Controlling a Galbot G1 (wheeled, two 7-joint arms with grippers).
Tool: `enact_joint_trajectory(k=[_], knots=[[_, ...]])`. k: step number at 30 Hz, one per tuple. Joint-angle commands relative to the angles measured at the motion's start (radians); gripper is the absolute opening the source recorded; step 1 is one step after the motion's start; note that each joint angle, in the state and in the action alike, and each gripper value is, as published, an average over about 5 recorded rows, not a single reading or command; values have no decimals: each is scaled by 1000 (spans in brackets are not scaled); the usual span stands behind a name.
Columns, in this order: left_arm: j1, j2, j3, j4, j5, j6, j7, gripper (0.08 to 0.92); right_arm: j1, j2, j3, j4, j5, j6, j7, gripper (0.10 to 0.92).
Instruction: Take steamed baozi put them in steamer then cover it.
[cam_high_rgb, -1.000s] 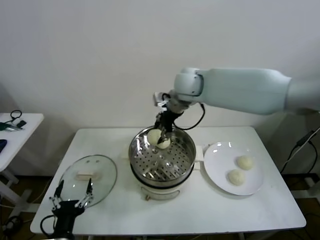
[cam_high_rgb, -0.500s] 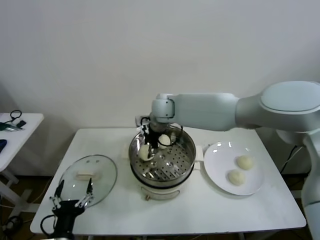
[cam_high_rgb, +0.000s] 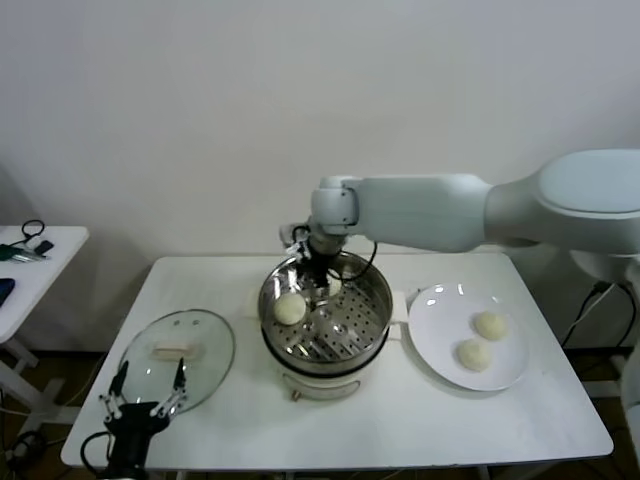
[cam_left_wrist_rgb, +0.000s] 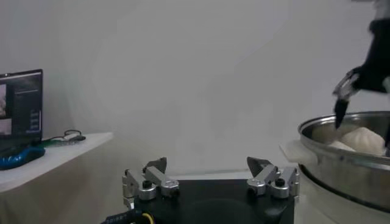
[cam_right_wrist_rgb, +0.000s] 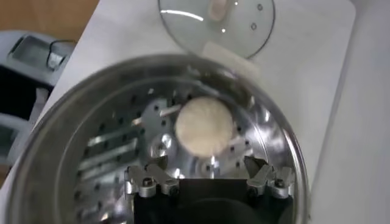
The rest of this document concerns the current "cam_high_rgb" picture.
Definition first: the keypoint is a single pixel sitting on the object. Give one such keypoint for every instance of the perforated steel steamer basket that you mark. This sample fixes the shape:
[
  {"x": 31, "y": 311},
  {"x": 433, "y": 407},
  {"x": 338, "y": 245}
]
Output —
[{"x": 350, "y": 320}]

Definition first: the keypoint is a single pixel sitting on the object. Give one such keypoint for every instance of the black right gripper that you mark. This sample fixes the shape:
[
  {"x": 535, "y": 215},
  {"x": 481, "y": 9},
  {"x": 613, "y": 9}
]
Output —
[{"x": 319, "y": 262}]

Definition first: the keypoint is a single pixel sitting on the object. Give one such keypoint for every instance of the white steamed baozi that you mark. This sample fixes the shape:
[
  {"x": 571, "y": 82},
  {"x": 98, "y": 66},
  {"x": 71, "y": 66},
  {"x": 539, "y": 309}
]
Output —
[
  {"x": 490, "y": 325},
  {"x": 336, "y": 287},
  {"x": 472, "y": 356},
  {"x": 289, "y": 308}
]

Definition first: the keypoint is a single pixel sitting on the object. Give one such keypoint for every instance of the black power adapter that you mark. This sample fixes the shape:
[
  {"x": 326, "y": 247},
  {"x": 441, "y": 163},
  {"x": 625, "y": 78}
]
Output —
[{"x": 599, "y": 287}]

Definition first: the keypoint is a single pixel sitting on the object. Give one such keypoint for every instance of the small black device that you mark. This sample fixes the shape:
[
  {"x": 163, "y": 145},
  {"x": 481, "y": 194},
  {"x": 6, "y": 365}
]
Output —
[{"x": 45, "y": 247}]

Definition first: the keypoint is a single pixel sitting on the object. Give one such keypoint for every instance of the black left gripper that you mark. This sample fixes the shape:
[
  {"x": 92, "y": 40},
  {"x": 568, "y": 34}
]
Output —
[{"x": 132, "y": 425}]

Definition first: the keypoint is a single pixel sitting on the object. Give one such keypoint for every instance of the white oval plate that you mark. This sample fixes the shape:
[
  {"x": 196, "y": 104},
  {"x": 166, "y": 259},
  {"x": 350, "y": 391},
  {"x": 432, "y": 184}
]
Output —
[{"x": 435, "y": 340}]

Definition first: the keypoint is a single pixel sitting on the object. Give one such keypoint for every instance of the white side table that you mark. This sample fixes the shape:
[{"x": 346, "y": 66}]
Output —
[{"x": 55, "y": 272}]

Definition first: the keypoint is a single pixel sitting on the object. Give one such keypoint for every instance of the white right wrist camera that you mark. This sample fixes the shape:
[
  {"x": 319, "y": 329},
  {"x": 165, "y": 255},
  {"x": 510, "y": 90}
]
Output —
[{"x": 289, "y": 235}]

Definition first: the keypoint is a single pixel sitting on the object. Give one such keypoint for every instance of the dark blue object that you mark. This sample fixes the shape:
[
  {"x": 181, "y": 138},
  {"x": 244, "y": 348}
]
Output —
[{"x": 6, "y": 292}]

